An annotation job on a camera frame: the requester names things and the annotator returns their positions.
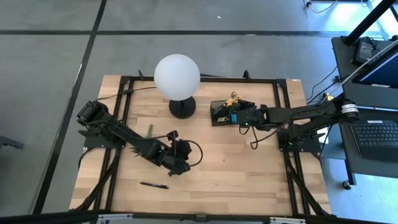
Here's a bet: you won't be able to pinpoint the black computer monitor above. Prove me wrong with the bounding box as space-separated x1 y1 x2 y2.
351 51 398 90

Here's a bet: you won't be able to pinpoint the black power adapter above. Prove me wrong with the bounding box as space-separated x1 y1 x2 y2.
352 36 379 65

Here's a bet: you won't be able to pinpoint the grey stand foot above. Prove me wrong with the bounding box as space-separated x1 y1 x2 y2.
0 135 25 151

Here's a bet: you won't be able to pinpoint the black keyboard shelf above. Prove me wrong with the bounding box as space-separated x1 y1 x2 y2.
335 105 398 180

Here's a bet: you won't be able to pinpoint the black computer keyboard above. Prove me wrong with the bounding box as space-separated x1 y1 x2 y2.
349 119 398 162

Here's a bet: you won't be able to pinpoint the white globe table lamp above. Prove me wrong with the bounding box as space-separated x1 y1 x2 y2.
154 54 201 120

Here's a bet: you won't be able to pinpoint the black aluminium table frame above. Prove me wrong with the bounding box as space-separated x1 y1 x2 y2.
70 70 336 218

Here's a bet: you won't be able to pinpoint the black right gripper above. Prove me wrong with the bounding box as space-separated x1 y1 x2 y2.
230 101 270 129

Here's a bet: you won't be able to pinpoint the black camera rig beam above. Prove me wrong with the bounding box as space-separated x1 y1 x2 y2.
0 210 398 224

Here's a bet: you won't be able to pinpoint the black diagonal stand pole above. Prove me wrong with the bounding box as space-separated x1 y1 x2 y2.
341 0 397 47

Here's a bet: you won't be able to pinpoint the black monitor desk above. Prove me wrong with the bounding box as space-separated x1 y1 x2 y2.
331 35 398 110

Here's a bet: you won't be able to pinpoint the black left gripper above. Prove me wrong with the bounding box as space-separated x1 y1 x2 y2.
157 141 193 177

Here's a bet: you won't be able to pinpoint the yellow-handled scissors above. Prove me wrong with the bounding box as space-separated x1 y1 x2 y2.
221 90 242 108

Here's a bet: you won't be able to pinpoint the black mesh desk organizer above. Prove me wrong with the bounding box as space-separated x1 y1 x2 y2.
210 99 251 127

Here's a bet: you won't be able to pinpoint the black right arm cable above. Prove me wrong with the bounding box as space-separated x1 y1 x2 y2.
238 124 281 151

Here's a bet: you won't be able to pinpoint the black lamp power cord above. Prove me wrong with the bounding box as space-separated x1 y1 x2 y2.
96 86 157 101

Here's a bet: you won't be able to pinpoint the potted succulent plant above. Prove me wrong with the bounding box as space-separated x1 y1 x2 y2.
129 124 156 158

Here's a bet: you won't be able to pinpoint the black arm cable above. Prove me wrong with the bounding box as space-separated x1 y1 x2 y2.
182 139 204 168
238 124 281 151

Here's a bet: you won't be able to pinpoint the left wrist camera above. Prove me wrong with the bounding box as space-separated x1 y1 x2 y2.
166 129 180 144

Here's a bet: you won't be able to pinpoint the black marker pen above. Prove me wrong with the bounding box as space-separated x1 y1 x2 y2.
139 182 170 190

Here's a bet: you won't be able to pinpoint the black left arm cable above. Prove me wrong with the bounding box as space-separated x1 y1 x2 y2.
182 139 204 168

